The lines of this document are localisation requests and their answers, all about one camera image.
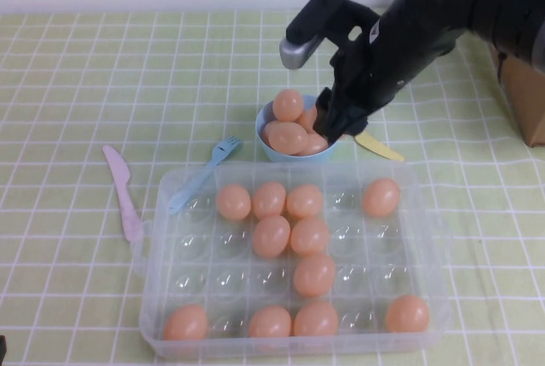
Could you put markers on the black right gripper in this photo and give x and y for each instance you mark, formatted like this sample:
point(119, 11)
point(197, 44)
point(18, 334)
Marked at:
point(396, 51)

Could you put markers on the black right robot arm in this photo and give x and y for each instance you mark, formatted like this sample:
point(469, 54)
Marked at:
point(511, 8)

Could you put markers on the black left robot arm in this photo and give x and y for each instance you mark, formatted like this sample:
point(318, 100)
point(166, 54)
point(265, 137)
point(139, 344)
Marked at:
point(2, 347)

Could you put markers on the beige egg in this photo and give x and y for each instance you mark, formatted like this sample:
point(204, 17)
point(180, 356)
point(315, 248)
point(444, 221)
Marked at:
point(270, 321)
point(313, 146)
point(268, 200)
point(314, 275)
point(381, 197)
point(309, 236)
point(307, 119)
point(316, 319)
point(288, 105)
point(287, 138)
point(233, 202)
point(271, 236)
point(185, 322)
point(304, 201)
point(407, 314)
point(265, 129)

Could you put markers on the clear plastic egg box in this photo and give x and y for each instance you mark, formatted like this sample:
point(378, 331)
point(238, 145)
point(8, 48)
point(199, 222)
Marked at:
point(238, 272)

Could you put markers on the brown cardboard box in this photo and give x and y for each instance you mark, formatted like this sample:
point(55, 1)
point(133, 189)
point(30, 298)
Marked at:
point(526, 102)

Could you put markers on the yellow plastic knife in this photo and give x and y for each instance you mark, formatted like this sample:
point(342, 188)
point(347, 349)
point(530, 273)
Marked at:
point(383, 150)

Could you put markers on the light blue bowl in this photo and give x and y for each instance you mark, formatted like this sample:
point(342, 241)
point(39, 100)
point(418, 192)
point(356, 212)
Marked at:
point(277, 155)

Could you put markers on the light blue plastic fork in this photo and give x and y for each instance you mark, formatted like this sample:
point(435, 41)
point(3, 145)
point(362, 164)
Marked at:
point(213, 161)

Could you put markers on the lilac plastic knife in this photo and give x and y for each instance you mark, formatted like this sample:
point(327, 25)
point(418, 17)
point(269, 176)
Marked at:
point(121, 183)

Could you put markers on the green grid tablecloth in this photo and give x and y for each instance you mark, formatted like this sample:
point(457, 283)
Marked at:
point(85, 85)

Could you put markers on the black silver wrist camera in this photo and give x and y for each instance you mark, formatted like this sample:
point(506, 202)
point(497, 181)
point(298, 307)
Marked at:
point(311, 25)

